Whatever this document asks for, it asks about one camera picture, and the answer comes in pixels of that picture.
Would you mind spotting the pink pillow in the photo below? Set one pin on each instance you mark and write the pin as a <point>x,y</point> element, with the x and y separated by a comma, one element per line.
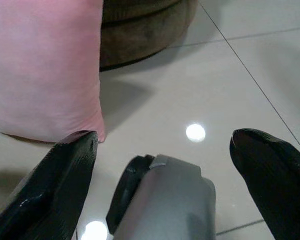
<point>40,62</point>

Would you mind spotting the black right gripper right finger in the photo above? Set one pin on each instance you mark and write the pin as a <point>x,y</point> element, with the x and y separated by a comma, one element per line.
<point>277,187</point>

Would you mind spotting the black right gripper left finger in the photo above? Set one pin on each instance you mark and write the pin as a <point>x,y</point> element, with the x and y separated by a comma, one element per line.
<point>52,190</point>

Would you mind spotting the brown sofa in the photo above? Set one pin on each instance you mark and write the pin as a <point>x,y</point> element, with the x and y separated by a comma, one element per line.
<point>145,32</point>

